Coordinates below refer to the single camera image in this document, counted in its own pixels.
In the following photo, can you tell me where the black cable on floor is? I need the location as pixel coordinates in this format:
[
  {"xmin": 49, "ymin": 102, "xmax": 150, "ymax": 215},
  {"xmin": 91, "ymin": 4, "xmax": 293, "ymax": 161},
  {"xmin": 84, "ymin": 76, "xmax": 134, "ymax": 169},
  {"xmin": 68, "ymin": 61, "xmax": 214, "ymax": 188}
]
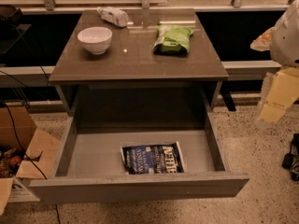
[{"xmin": 0, "ymin": 68, "xmax": 62, "ymax": 224}]

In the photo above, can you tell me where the open grey top drawer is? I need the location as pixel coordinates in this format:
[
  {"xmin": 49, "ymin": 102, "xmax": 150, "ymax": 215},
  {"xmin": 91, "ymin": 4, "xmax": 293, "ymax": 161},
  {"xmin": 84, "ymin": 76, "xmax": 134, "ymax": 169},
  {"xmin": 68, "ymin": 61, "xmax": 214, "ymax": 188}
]
[{"xmin": 28, "ymin": 87, "xmax": 250, "ymax": 205}]

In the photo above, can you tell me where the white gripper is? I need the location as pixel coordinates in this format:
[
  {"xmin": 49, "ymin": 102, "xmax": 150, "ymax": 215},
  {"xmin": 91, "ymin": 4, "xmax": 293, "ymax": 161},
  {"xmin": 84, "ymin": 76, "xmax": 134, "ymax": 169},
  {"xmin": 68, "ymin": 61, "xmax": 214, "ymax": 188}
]
[{"xmin": 250, "ymin": 0, "xmax": 299, "ymax": 129}]

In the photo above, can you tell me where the black device on shelf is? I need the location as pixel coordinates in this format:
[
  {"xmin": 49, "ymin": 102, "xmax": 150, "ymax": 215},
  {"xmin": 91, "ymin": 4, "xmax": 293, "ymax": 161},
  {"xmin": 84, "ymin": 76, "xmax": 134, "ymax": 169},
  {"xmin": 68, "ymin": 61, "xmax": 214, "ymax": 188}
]
[{"xmin": 0, "ymin": 5, "xmax": 22, "ymax": 28}]

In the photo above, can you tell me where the black power adapter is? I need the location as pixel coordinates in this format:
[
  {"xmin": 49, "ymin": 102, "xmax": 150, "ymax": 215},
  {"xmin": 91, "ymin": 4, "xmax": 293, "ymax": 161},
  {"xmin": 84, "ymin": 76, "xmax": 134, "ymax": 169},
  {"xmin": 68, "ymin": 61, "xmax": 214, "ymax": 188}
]
[{"xmin": 282, "ymin": 133, "xmax": 299, "ymax": 182}]

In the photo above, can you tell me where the blue chip bag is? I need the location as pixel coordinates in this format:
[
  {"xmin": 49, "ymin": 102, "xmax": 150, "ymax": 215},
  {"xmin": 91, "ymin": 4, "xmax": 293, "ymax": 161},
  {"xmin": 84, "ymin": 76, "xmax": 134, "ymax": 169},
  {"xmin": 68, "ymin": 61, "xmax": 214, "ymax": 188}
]
[{"xmin": 121, "ymin": 142, "xmax": 185, "ymax": 175}]

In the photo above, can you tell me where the white ceramic bowl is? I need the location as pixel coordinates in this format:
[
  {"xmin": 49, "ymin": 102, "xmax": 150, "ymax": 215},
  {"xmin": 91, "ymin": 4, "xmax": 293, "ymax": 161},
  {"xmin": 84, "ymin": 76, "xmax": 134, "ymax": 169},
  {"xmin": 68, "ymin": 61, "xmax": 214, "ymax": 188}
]
[{"xmin": 78, "ymin": 27, "xmax": 112, "ymax": 55}]

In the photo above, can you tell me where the green chip bag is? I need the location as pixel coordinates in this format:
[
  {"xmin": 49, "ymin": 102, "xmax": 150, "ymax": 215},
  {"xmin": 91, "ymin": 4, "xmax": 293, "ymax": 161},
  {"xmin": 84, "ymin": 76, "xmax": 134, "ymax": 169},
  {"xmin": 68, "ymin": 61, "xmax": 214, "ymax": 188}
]
[{"xmin": 153, "ymin": 23, "xmax": 193, "ymax": 53}]

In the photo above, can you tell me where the grey cabinet counter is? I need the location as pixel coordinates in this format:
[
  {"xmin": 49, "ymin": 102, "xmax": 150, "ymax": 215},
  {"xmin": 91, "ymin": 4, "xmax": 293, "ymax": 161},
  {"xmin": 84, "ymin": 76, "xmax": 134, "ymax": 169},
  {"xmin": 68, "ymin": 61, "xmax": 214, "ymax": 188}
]
[{"xmin": 50, "ymin": 8, "xmax": 228, "ymax": 108}]

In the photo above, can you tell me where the brown cardboard box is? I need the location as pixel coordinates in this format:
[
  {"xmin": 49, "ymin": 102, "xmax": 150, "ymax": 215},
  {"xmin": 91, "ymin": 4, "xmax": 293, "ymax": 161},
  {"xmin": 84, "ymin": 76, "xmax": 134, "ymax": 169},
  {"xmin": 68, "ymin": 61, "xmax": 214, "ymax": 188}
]
[{"xmin": 0, "ymin": 107, "xmax": 60, "ymax": 214}]

